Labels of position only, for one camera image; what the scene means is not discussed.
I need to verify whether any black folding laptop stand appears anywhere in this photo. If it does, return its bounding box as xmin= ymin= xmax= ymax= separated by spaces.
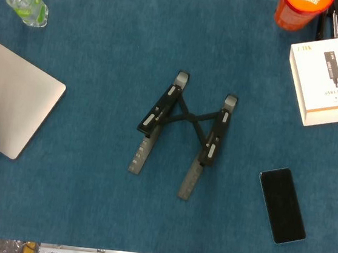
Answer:
xmin=124 ymin=65 xmax=242 ymax=206

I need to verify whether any silver laptop with apple logo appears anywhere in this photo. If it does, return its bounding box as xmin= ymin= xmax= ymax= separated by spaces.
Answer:
xmin=0 ymin=35 xmax=72 ymax=165

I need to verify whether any blue felt table cloth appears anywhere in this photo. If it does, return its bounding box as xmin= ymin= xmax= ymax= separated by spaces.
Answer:
xmin=0 ymin=0 xmax=338 ymax=253

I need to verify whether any black smartphone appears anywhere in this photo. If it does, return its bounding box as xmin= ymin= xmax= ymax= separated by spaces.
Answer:
xmin=251 ymin=164 xmax=314 ymax=248

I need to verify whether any orange cylindrical snack can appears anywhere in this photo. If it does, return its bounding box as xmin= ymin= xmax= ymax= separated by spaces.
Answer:
xmin=272 ymin=0 xmax=335 ymax=36

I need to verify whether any clear water bottle green label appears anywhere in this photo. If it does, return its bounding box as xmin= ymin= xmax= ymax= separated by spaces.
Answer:
xmin=0 ymin=0 xmax=51 ymax=29

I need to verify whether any clear plastic bag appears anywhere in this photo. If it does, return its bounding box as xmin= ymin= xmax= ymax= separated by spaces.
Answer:
xmin=1 ymin=238 xmax=41 ymax=253

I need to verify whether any white usb cable box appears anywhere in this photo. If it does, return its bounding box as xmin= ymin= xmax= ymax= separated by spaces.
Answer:
xmin=281 ymin=25 xmax=338 ymax=131

